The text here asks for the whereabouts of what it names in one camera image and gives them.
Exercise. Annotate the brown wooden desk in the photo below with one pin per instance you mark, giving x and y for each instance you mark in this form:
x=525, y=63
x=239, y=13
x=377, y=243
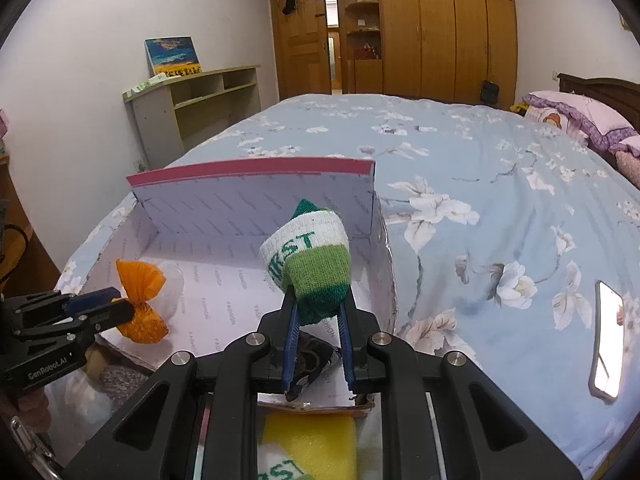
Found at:
x=25, y=260

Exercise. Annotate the wooden door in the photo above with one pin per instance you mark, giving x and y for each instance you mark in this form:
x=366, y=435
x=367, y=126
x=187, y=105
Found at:
x=300, y=55

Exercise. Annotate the yellow sponge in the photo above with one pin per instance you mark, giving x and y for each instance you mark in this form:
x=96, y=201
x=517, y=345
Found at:
x=310, y=435

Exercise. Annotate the blue and yellow painting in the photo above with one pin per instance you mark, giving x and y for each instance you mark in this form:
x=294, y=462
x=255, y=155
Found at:
x=172, y=55

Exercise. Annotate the smartphone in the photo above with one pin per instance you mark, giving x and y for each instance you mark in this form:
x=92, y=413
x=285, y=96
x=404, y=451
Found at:
x=607, y=340

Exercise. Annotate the dark floral patterned cloth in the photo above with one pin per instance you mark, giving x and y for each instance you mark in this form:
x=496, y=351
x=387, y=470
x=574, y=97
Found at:
x=315, y=360

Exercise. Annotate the cartoon print pillow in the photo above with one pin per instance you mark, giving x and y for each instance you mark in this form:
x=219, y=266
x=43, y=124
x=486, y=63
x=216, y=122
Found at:
x=552, y=121

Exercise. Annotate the black item on door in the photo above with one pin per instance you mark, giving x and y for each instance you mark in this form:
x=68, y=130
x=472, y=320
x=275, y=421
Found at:
x=289, y=4

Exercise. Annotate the black hanging bag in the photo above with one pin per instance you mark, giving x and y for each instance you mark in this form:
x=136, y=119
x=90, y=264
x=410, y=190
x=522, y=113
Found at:
x=490, y=92

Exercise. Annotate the dark wooden headboard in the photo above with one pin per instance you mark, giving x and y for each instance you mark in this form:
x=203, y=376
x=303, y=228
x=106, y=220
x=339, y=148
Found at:
x=600, y=85

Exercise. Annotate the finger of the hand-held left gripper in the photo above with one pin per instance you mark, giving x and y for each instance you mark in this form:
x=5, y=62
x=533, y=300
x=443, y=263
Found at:
x=112, y=316
x=92, y=300

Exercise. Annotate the grey knit sock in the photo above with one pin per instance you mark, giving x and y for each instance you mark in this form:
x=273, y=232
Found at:
x=125, y=380

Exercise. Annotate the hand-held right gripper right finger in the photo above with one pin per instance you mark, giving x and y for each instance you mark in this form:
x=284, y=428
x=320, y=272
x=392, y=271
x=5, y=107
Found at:
x=346, y=355

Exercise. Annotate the orange and white sock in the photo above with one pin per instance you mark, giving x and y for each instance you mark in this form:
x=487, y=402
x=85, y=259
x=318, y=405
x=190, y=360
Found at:
x=145, y=325

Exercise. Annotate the wooden wardrobe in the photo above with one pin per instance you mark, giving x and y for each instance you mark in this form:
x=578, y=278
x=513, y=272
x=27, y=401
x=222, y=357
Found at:
x=440, y=30

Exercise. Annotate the beige bookshelf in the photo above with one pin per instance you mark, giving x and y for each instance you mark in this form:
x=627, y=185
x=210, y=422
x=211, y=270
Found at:
x=155, y=125

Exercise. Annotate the red ornaments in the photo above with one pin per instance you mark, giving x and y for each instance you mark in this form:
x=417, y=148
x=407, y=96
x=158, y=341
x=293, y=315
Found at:
x=365, y=52

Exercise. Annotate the white plastic bag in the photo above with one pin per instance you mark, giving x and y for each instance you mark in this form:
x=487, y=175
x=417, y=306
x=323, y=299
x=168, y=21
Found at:
x=175, y=285

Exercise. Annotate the pink pillow purple ruffle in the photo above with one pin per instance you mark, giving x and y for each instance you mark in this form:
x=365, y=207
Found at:
x=630, y=162
x=590, y=112

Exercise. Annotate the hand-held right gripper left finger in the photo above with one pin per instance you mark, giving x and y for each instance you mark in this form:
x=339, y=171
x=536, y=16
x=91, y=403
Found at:
x=291, y=355

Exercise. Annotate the small wall picture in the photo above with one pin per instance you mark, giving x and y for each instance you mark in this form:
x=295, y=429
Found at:
x=625, y=23

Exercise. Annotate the yellow cloth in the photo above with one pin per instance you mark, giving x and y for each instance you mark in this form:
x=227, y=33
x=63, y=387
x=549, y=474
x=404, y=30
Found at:
x=520, y=107

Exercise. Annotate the green and white packet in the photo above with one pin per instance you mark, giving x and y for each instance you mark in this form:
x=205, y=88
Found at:
x=145, y=85

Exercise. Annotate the white cardboard box pink edge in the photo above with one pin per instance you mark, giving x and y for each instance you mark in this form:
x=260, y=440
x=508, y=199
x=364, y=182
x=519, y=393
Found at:
x=200, y=200

